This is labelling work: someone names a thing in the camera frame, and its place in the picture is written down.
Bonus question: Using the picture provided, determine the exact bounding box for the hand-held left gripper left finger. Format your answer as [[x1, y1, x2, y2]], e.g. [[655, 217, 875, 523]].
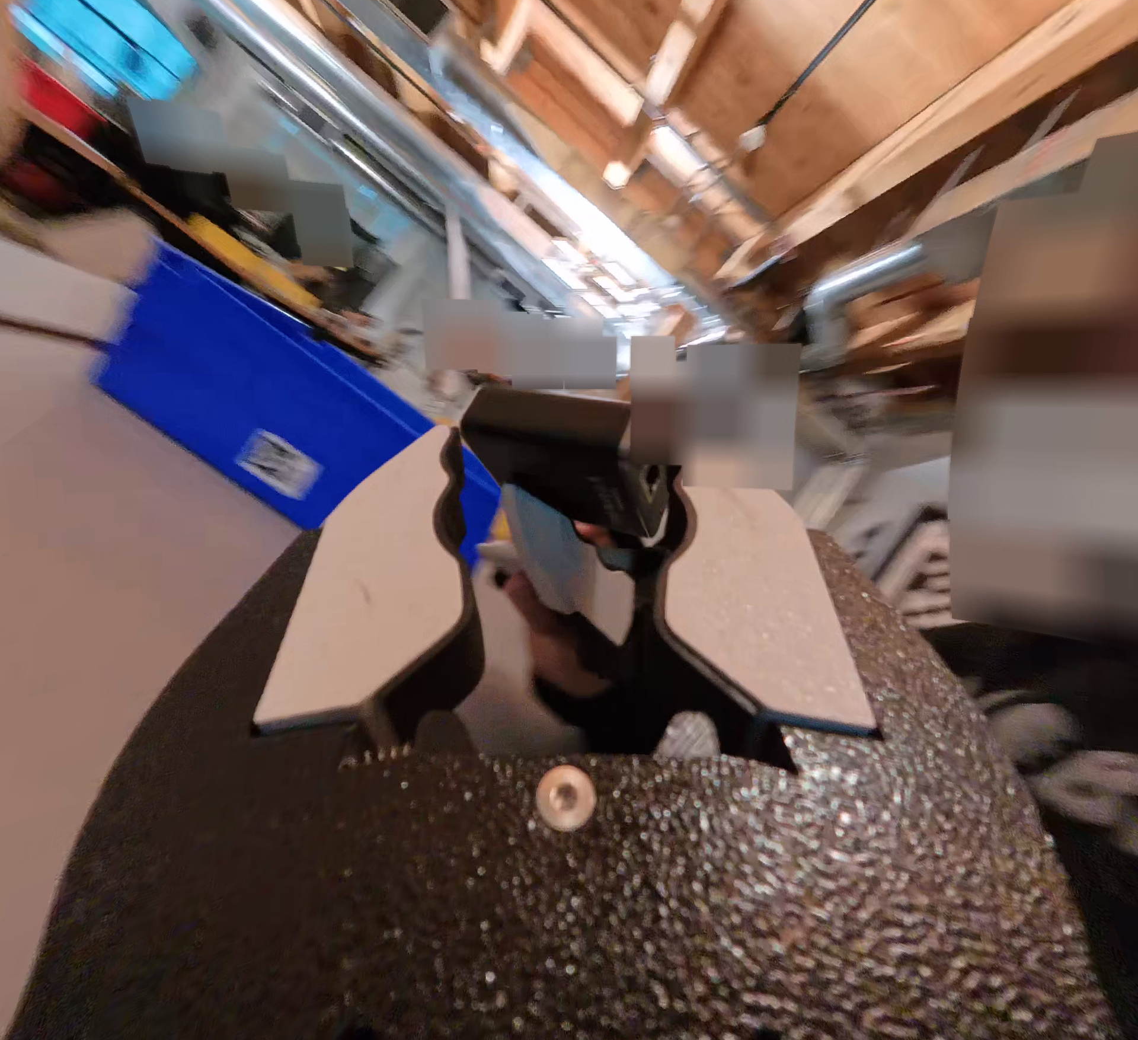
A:
[[253, 425, 487, 746]]

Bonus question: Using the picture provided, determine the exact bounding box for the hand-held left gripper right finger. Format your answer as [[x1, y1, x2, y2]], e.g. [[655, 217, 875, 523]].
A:
[[653, 485, 882, 754]]

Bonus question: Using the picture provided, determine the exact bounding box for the black network adapter box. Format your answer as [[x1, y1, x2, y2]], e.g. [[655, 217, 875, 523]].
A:
[[460, 386, 676, 548]]

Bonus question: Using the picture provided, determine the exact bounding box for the blue plastic bin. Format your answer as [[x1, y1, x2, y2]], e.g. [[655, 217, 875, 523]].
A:
[[89, 239, 504, 566]]

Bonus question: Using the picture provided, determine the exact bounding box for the grey desk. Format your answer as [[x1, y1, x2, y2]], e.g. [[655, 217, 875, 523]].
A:
[[0, 232, 500, 1015]]

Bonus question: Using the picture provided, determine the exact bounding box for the person's right hand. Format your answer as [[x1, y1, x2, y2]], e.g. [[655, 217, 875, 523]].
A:
[[524, 601, 626, 699]]

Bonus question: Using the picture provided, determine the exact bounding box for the person's black white jacket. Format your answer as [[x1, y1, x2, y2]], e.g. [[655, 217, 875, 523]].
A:
[[926, 621, 1138, 972]]

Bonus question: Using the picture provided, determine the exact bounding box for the silver ventilation duct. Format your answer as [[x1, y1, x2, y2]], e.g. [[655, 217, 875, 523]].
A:
[[133, 0, 580, 321]]

